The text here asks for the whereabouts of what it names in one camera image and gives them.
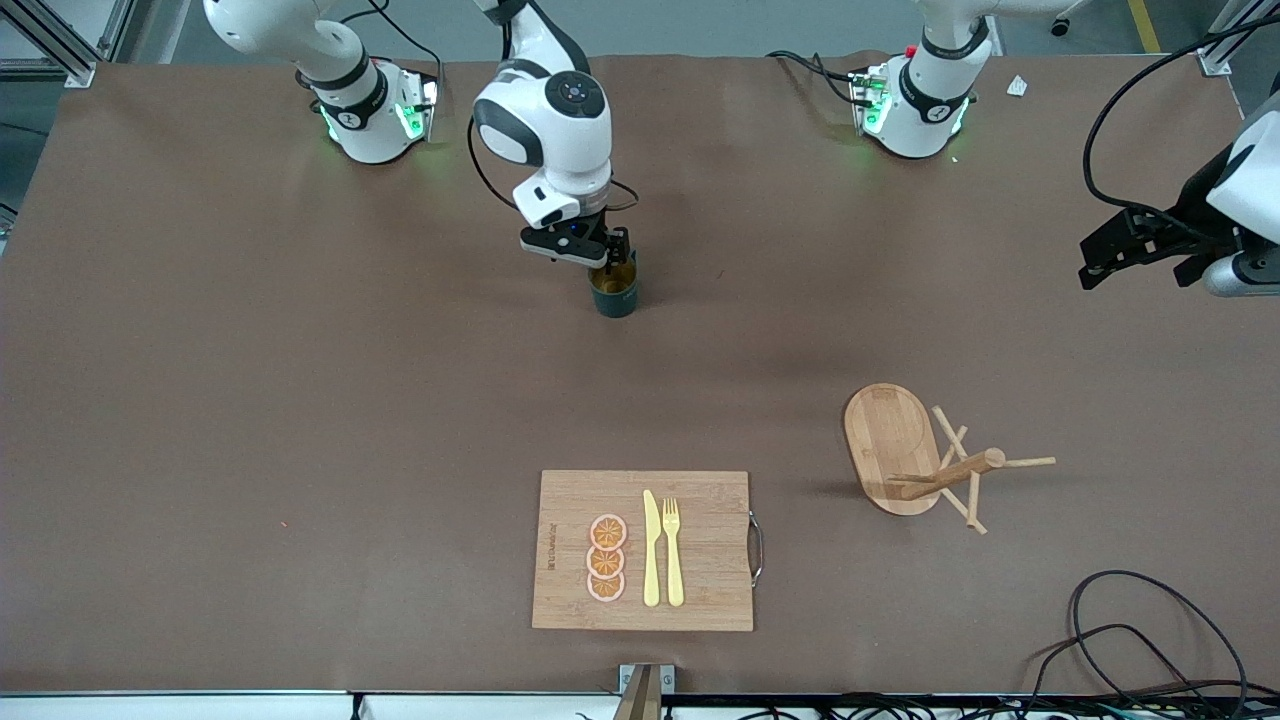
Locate black left base cable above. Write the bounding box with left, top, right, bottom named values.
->
left=765, top=48, right=871, bottom=109

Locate black right base cable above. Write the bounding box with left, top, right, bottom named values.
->
left=355, top=38, right=446, bottom=101

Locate yellow plastic fork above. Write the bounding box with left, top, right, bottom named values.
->
left=662, top=497, right=686, bottom=608

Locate black looped cable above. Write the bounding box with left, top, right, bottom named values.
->
left=1068, top=570, right=1251, bottom=706
left=1025, top=625, right=1201, bottom=716

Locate yellow plastic knife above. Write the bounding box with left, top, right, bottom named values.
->
left=642, top=489, right=662, bottom=608

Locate office chair castor leg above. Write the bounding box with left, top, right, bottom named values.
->
left=1045, top=0, right=1096, bottom=38

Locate dark teal cup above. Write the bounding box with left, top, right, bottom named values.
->
left=587, top=250, right=640, bottom=319

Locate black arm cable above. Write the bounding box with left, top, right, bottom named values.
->
left=1083, top=38, right=1280, bottom=241
left=467, top=115, right=641, bottom=213

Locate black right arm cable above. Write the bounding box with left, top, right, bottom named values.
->
left=467, top=115, right=641, bottom=213

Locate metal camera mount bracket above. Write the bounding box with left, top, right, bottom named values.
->
left=612, top=663, right=676, bottom=720

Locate black cable along table edge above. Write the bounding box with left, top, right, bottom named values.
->
left=700, top=693, right=1280, bottom=720

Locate bamboo cutting board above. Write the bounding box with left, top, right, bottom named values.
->
left=531, top=470, right=765, bottom=633

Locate white table edge rail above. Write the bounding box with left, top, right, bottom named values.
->
left=0, top=690, right=621, bottom=720

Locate brown table cover sheet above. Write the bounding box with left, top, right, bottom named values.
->
left=0, top=52, right=1280, bottom=696

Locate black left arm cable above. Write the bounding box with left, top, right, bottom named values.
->
left=1083, top=38, right=1280, bottom=241

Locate wooden mug tree stand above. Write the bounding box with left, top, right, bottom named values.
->
left=843, top=383, right=1057, bottom=536

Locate black base cable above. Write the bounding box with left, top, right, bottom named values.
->
left=765, top=48, right=871, bottom=109
left=355, top=38, right=446, bottom=101

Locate aluminium frame post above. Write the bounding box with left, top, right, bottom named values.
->
left=1197, top=0, right=1280, bottom=78
left=0, top=0, right=136, bottom=89

